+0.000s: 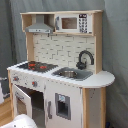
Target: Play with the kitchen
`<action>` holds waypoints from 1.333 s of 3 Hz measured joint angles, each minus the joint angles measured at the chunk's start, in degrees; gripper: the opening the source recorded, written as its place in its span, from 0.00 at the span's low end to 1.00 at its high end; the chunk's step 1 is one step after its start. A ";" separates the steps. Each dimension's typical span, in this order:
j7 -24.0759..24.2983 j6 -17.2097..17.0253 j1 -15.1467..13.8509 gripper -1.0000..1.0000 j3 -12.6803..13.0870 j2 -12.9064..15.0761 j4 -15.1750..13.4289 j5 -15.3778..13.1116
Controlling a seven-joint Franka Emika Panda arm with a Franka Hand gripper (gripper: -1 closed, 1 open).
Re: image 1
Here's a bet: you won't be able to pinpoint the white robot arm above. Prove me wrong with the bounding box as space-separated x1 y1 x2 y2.
0 77 38 128

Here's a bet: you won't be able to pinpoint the red stove knob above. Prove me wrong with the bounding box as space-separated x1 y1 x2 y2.
13 76 19 81
32 81 38 87

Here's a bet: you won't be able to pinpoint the white oven door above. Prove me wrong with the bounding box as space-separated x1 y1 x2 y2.
12 85 32 117

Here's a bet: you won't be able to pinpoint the white cabinet door with dispenser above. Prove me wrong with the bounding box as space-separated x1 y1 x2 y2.
45 81 82 128

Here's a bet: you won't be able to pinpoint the grey sink basin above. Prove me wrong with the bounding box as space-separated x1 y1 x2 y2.
53 67 92 81

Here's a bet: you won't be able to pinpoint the black stovetop red burners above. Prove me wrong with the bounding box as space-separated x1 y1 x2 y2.
20 61 56 72

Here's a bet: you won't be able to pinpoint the grey range hood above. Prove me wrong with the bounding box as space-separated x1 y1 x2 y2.
25 15 54 34

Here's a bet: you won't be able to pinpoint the wooden toy kitchen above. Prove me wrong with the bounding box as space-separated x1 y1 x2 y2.
8 10 115 128

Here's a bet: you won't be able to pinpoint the black faucet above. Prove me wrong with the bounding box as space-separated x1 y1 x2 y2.
75 49 95 71

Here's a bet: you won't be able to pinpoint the left red stove knob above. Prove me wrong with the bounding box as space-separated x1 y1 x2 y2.
13 76 19 81

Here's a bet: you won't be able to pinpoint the toy microwave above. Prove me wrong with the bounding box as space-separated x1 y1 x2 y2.
55 14 92 34

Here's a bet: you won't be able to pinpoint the right red stove knob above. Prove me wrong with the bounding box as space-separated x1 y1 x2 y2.
32 81 38 87

